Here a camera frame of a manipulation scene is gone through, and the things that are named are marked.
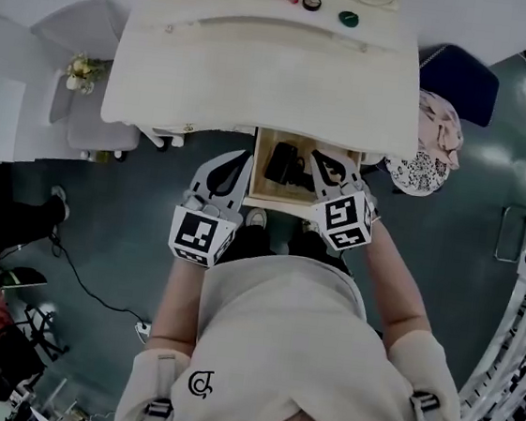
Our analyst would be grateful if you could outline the person's left forearm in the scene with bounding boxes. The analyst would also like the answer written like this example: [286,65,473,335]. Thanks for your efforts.
[144,248,215,355]

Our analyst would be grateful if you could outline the pale flower bouquet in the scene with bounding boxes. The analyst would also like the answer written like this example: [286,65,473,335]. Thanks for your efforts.
[62,50,111,98]

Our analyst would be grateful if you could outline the black hair dryer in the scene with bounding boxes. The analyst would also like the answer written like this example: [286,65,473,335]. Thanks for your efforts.
[263,140,323,192]

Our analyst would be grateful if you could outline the white wooden dressing table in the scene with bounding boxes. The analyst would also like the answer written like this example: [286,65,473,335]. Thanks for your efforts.
[98,0,438,171]

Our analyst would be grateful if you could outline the person's white shoe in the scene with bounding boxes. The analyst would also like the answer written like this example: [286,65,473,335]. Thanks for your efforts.
[244,206,270,231]
[299,218,325,237]

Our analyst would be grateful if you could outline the person's black trousers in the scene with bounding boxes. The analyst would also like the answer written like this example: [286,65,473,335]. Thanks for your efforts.
[218,218,358,278]

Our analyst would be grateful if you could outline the white metal rack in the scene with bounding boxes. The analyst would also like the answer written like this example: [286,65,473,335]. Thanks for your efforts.
[454,268,526,421]

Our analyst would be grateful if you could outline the black floor cable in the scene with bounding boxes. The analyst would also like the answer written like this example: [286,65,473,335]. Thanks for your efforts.
[40,232,158,330]

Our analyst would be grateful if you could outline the person's right forearm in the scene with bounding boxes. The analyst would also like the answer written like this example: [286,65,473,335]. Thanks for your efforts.
[349,214,438,359]

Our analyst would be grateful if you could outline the round green lid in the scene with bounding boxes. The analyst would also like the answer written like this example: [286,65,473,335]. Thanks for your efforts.
[336,8,361,29]

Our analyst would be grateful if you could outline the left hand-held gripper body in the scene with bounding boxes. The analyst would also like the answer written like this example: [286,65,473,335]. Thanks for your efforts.
[166,193,246,272]

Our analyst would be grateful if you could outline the person's white right shoe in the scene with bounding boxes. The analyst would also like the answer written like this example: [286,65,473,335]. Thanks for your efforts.
[299,218,325,237]

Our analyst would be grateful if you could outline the white power plug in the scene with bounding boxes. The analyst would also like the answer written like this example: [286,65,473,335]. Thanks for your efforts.
[131,319,154,340]

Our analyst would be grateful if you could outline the person's left hand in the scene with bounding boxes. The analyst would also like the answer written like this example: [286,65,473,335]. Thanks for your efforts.
[180,190,221,218]

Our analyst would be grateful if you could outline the person's white t-shirt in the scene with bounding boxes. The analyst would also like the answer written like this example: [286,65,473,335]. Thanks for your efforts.
[113,235,482,421]

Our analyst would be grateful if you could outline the person's white left shoe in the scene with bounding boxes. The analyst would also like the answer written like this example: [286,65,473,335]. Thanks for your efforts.
[244,206,270,231]

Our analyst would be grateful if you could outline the black folding stand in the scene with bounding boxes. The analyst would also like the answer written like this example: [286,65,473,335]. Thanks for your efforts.
[17,303,77,366]

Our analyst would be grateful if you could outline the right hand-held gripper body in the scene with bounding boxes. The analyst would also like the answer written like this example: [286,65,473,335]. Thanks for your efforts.
[308,186,380,258]

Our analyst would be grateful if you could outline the light wooden drawer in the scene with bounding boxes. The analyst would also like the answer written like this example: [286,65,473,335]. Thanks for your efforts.
[242,126,367,218]

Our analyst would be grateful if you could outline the pink crumpled cloth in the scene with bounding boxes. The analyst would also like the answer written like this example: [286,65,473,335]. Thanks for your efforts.
[409,87,471,171]

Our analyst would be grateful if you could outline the black and white floral cloth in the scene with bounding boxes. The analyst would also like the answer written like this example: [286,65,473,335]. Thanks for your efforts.
[380,145,456,201]

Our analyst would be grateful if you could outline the dark blue chair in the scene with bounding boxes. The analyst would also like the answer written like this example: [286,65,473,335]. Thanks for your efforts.
[411,39,505,132]

